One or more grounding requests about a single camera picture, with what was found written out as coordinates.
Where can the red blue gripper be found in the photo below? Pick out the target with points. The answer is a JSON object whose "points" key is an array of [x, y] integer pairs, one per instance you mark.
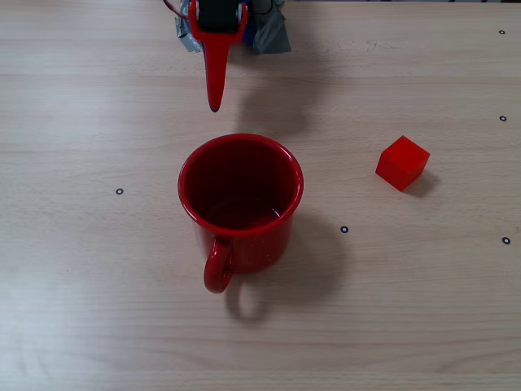
{"points": [[216, 45]]}

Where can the red cube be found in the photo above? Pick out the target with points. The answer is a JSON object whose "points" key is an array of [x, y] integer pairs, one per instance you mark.
{"points": [[401, 163]]}

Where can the red enamel mug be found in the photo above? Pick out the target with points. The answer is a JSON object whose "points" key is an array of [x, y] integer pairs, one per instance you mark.
{"points": [[252, 248]]}

